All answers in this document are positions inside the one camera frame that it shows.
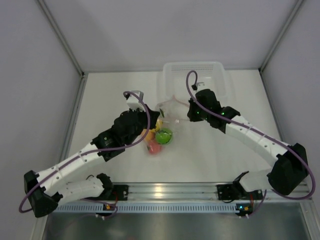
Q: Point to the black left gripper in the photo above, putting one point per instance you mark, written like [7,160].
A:
[153,116]

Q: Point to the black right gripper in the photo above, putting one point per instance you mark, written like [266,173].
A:
[193,117]

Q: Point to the clear zip top bag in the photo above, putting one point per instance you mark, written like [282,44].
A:
[173,113]

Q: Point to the orange peach fake fruit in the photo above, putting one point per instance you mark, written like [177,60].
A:
[151,134]

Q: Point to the green fake apple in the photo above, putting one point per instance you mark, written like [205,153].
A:
[164,136]

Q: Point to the yellow fake pepper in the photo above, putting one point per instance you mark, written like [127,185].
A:
[158,123]

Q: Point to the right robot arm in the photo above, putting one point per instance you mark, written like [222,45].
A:
[288,165]

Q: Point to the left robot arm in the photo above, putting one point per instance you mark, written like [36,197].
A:
[48,189]

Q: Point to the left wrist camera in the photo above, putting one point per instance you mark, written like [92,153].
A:
[135,100]

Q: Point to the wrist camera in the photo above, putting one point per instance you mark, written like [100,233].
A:
[135,100]
[198,86]

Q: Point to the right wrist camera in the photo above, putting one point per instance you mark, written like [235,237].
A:
[198,86]

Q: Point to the aluminium frame rail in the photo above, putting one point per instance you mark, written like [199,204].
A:
[60,36]

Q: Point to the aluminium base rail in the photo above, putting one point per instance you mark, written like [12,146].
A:
[171,191]

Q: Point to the white slotted cable duct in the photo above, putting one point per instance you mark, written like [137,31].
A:
[174,207]

